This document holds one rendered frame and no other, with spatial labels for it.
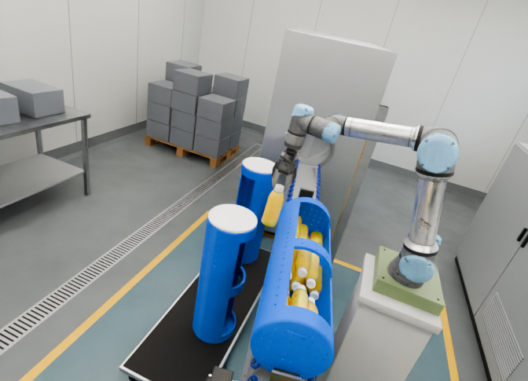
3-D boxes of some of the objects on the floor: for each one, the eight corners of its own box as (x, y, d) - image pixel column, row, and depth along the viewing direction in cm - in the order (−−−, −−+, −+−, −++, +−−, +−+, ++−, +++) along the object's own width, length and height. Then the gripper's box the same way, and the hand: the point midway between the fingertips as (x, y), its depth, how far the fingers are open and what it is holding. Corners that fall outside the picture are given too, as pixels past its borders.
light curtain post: (318, 298, 291) (387, 106, 216) (318, 303, 285) (389, 108, 210) (311, 296, 291) (378, 104, 216) (311, 302, 286) (379, 106, 211)
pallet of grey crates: (238, 152, 549) (251, 78, 496) (215, 168, 480) (227, 84, 427) (174, 131, 577) (180, 60, 524) (144, 144, 507) (147, 62, 454)
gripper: (308, 143, 138) (293, 187, 148) (281, 134, 139) (269, 179, 149) (306, 150, 131) (291, 195, 140) (278, 141, 131) (265, 188, 141)
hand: (279, 188), depth 141 cm, fingers closed on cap, 4 cm apart
